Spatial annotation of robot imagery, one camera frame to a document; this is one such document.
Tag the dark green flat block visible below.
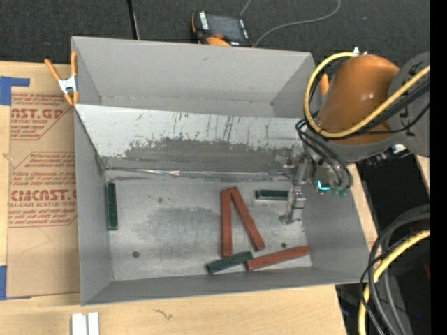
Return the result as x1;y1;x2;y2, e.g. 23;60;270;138
106;182;119;231
205;251;254;275
254;189;291;201

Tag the grey metal bin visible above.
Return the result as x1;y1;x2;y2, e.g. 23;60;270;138
71;36;372;306

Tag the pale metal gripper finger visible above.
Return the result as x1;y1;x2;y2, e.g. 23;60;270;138
275;154;302;171
278;188;307;225

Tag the red-brown flat block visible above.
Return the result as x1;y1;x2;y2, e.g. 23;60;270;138
228;186;267;253
219;188;234;259
244;245;311;271

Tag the brown cardboard board, red print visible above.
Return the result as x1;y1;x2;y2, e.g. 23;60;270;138
0;60;82;300

